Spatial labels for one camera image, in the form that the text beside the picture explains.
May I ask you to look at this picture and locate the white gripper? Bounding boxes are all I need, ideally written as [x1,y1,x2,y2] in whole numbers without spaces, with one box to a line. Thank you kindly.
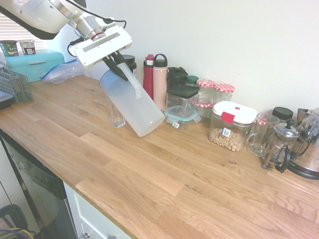
[73,25,133,82]

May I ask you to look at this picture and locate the translucent pitcher with blue lid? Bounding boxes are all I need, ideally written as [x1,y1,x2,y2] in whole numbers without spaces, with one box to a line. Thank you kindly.
[99,62,166,137]

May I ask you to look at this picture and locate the red water bottle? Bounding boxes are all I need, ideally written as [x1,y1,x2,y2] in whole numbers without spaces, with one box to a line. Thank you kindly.
[143,54,155,101]

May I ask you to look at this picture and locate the pink water bottle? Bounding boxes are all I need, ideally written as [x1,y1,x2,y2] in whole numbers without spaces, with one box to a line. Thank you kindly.
[153,53,168,111]

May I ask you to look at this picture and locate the dark jar with black lid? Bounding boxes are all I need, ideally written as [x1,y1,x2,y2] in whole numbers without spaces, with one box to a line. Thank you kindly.
[122,55,138,81]

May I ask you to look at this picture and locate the clear zip plastic bag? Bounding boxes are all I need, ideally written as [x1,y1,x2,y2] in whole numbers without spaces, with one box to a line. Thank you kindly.
[40,60,85,85]

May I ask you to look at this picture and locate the clear drinking glass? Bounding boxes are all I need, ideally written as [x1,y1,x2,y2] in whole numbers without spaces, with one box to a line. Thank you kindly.
[108,101,127,128]

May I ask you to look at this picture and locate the square container black lid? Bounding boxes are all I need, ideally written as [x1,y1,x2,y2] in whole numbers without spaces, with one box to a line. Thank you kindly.
[166,84,200,112]

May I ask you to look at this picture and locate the jar with green lid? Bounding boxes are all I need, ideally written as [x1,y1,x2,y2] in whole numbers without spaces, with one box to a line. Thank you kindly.
[185,75,199,87]

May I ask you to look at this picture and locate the glass container teal lid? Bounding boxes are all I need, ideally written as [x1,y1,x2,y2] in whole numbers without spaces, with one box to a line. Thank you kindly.
[164,105,201,130]

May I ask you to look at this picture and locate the teal bread box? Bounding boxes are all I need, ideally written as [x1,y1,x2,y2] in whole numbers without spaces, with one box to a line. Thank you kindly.
[4,49,66,83]

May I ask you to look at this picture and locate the red yogurt cup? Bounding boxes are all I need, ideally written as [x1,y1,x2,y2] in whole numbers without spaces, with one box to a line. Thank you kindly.
[19,39,36,55]

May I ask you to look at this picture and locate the glass jar red gingham lid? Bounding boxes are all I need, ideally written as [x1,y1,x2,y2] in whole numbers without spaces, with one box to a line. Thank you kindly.
[196,78,216,102]
[213,83,235,105]

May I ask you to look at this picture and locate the small jar red gingham lid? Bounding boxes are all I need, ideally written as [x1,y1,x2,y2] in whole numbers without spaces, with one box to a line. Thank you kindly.
[194,99,212,119]
[255,118,270,140]

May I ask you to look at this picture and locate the grey plastic cutlery basket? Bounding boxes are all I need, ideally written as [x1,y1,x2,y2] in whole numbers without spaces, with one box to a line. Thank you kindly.
[0,67,34,104]

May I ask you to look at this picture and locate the green oats cup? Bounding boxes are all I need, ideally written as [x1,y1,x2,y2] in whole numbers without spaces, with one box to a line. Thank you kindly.
[0,39,20,56]

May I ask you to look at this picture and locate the window blind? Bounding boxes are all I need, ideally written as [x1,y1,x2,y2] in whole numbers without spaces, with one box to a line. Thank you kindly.
[0,12,33,42]

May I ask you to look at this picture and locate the black dish tray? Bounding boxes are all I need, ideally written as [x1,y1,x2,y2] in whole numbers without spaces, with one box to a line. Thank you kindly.
[0,91,13,111]

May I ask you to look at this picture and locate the cereal container white red lid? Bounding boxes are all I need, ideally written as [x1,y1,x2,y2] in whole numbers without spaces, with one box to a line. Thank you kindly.
[208,101,258,152]

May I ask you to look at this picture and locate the black dishwasher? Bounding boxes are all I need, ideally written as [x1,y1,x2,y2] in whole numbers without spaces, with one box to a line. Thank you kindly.
[0,129,77,239]

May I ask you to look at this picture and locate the white cabinet drawer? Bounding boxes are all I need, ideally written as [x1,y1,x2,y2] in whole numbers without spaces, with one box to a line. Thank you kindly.
[62,181,133,239]

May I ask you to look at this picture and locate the clear glass mug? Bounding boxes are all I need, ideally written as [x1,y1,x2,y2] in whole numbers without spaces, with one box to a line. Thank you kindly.
[246,113,280,157]

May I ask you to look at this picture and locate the glass jar black lid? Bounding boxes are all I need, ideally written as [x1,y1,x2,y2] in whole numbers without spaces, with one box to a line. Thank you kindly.
[271,107,294,124]

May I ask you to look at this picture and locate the glass French press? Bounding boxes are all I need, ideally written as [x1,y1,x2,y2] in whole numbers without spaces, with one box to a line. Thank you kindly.
[261,119,301,174]

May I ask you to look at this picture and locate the stainless steel kettle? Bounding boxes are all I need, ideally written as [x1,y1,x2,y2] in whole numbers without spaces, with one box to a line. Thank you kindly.
[286,107,319,180]

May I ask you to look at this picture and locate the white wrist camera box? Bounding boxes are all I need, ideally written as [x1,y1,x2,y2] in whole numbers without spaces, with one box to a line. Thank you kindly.
[96,16,117,32]

